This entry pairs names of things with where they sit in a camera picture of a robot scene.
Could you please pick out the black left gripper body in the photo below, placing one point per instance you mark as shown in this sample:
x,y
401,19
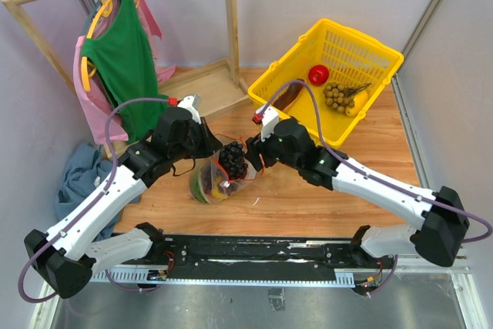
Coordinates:
x,y
191,147

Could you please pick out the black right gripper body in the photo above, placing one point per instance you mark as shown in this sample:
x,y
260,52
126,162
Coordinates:
x,y
273,154

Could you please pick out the dark blue grape bunch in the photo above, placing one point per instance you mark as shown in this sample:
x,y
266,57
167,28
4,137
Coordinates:
x,y
232,160

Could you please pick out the clear zip bag orange zipper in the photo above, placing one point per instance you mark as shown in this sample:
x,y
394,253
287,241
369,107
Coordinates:
x,y
235,185

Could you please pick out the watermelon slice toy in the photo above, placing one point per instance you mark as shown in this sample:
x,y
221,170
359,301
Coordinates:
x,y
196,190

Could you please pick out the orange mango toy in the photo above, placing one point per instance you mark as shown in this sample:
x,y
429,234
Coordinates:
x,y
219,189

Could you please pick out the dark purple grape bunch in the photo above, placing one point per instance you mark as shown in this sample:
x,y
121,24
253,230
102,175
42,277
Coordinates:
x,y
208,178

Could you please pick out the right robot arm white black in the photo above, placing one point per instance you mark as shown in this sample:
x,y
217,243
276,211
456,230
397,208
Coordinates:
x,y
436,222

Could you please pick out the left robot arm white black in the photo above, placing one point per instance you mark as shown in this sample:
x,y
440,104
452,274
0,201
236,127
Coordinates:
x,y
67,255

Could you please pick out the green tank top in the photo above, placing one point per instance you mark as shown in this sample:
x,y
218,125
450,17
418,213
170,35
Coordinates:
x,y
124,61

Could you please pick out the wooden clothes rack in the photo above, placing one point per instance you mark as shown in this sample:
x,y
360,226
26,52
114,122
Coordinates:
x,y
219,82

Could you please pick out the pink garment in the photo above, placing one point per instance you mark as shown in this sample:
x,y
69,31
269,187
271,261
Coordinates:
x,y
95,105

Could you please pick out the tan longan bunch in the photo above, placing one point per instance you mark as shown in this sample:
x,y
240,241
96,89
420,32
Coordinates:
x,y
338,96

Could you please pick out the yellow plastic basket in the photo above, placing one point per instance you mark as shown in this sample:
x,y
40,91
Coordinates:
x,y
352,58

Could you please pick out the red apple toy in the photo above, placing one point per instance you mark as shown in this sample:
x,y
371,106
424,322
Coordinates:
x,y
318,75

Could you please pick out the yellow clothes hanger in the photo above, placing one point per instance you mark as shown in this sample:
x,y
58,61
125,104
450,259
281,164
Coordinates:
x,y
88,69

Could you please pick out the teal clothes hanger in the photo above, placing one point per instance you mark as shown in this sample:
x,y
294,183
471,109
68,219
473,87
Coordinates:
x,y
91,7

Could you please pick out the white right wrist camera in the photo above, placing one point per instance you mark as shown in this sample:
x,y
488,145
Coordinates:
x,y
267,117

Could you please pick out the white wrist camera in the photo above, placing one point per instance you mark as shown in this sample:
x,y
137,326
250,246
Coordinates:
x,y
191,103
267,117

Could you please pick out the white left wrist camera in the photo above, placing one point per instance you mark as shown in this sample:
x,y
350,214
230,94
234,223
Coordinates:
x,y
191,103

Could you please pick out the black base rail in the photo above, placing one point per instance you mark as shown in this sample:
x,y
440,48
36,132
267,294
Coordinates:
x,y
253,261

